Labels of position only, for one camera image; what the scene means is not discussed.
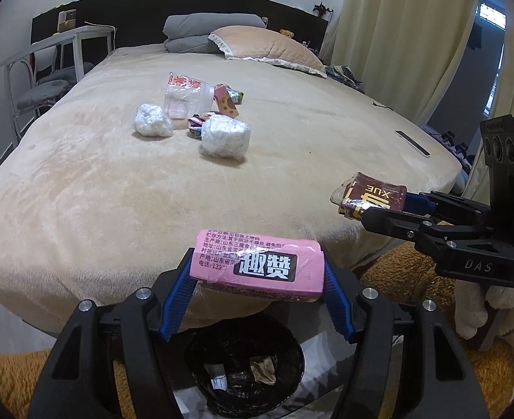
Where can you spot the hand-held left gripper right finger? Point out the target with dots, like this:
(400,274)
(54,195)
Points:
(335,297)

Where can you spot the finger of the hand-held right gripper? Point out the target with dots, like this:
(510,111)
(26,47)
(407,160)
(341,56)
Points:
(392,225)
(418,203)

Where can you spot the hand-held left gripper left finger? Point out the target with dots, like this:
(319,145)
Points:
(180,297)

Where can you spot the maroon snack wrapper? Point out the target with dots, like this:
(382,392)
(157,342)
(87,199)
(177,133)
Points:
(370,194)

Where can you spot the black-lined trash bin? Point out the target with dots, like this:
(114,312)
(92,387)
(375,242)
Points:
(204,349)

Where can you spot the pink snack packet black label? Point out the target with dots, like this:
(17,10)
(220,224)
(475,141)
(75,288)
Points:
(257,262)

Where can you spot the large white plastic bag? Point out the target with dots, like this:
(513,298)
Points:
(224,136)

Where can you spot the colourful wrapper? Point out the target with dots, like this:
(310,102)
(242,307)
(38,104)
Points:
(197,124)

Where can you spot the small white plastic bag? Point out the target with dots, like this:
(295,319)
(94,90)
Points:
(152,121)

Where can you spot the pink cookie print wrapper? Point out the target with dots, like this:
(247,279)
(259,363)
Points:
(226,104)

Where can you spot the clear plastic bag red label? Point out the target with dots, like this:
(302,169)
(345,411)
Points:
(184,98)

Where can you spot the green blue snack packet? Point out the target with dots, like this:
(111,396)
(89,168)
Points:
(236,96)

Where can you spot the person's right hand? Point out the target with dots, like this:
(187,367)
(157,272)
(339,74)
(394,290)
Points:
(468,310)

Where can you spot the black flat remote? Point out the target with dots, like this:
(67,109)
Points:
(412,142)

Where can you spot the tan crumpled wrapper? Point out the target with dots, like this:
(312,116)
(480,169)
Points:
(263,370)

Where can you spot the bed with beige blanket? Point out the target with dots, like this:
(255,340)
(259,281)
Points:
(108,205)

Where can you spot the patterned clothes pile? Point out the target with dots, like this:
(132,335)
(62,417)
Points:
(344,76)

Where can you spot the cream curtain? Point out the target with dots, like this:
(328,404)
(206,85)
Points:
(405,43)

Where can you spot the brown fuzzy rug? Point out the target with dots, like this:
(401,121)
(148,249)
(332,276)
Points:
(3,379)

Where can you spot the window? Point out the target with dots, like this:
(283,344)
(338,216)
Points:
(492,13)

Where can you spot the small teddy bear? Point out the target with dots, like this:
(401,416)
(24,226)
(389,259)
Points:
(287,35)

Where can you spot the dark plant figure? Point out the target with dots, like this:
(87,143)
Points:
(322,9)

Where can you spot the pink quilted pillow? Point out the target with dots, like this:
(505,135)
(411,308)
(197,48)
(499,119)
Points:
(261,46)

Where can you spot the clear chair with grey cushion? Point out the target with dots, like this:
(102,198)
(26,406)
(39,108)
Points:
(43,94)

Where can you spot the small grey pillow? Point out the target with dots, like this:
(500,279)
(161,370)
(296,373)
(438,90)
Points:
(187,44)

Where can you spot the large grey pillow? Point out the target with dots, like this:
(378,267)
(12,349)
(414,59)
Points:
(213,24)

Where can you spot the black headboard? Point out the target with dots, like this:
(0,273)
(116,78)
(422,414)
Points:
(143,22)

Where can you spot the white side table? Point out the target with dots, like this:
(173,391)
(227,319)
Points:
(86,32)

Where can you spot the white container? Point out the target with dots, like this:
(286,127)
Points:
(67,16)

